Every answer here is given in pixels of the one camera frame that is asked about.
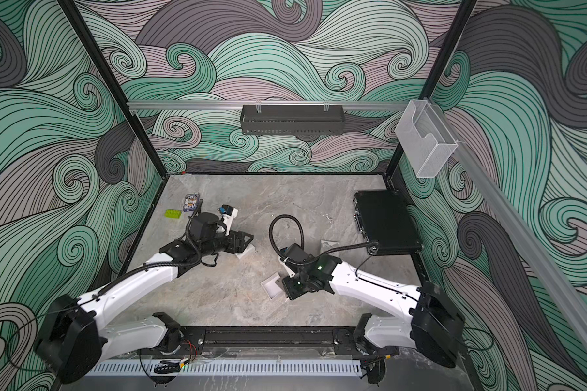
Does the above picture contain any black case on table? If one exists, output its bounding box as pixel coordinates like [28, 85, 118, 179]
[353, 190, 422, 256]

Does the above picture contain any right black corner post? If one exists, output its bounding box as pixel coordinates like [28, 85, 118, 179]
[384, 1, 476, 180]

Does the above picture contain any black wall tray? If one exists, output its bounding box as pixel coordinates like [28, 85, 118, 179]
[240, 105, 346, 136]

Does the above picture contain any aluminium wall rail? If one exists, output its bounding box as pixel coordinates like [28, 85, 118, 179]
[127, 99, 409, 112]
[429, 99, 587, 377]

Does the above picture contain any black corner frame post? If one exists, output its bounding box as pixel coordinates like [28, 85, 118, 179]
[57, 0, 169, 181]

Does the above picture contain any green toy building brick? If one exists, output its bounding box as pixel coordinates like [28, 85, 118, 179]
[164, 210, 183, 219]

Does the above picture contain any blue playing card box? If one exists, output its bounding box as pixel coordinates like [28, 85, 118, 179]
[182, 193, 200, 213]

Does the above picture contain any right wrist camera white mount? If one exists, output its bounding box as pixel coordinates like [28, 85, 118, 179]
[279, 255, 296, 278]

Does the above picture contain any aluminium wall rail back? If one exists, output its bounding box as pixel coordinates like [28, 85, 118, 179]
[127, 99, 409, 112]

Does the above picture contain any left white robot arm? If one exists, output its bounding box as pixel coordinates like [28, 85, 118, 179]
[34, 205, 254, 384]

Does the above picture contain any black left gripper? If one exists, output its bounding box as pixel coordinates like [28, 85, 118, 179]
[199, 229, 254, 259]

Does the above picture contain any aluminium wall rail right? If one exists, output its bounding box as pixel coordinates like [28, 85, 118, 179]
[429, 99, 587, 377]

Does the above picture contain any clear acrylic wall holder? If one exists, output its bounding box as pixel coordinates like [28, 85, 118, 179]
[395, 99, 458, 179]

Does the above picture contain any white slotted cable duct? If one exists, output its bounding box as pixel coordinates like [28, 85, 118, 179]
[88, 359, 362, 377]

